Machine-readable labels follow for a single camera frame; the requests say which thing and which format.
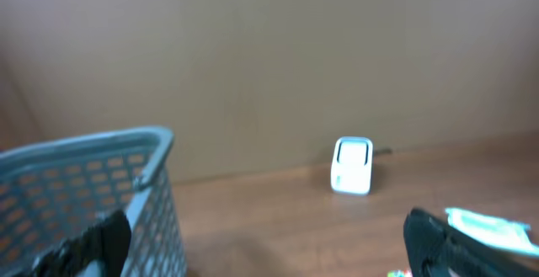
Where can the white barcode scanner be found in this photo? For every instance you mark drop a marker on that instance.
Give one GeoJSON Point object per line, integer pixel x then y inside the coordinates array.
{"type": "Point", "coordinates": [351, 167]}

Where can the Haribo gummy candy bag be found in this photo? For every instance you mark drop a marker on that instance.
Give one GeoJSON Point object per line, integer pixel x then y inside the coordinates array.
{"type": "Point", "coordinates": [400, 273]}

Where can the grey plastic mesh basket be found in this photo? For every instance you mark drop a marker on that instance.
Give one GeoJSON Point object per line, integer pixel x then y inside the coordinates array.
{"type": "Point", "coordinates": [56, 190]}

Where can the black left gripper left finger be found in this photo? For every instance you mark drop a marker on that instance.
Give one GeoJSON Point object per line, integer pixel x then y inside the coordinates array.
{"type": "Point", "coordinates": [105, 244]}

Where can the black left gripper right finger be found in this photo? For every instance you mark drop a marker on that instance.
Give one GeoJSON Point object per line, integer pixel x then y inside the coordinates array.
{"type": "Point", "coordinates": [436, 249]}

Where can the teal tissue pack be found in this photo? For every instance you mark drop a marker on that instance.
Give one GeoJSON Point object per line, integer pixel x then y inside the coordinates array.
{"type": "Point", "coordinates": [496, 232]}

